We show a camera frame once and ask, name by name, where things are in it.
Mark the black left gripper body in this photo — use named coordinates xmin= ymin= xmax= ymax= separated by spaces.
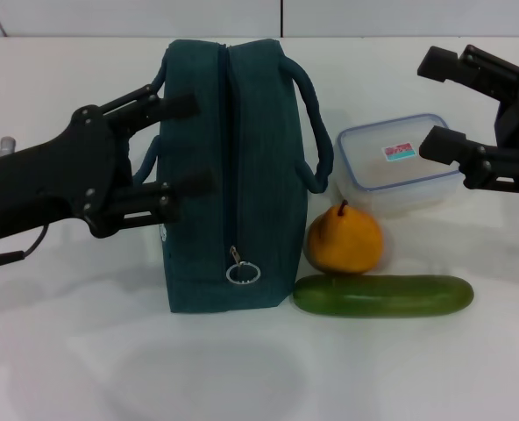
xmin=0 ymin=103 xmax=134 ymax=243

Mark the dark teal insulated lunch bag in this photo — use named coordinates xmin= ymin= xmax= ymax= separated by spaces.
xmin=132 ymin=38 xmax=334 ymax=315

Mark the clear food box blue lid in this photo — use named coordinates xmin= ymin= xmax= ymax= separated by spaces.
xmin=336 ymin=112 xmax=463 ymax=218

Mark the yellow orange pear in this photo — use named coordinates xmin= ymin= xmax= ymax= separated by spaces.
xmin=307 ymin=199 xmax=384 ymax=275

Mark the green cucumber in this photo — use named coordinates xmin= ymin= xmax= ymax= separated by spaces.
xmin=292 ymin=274 xmax=475 ymax=318

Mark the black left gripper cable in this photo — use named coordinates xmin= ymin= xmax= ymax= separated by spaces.
xmin=0 ymin=136 xmax=50 ymax=271

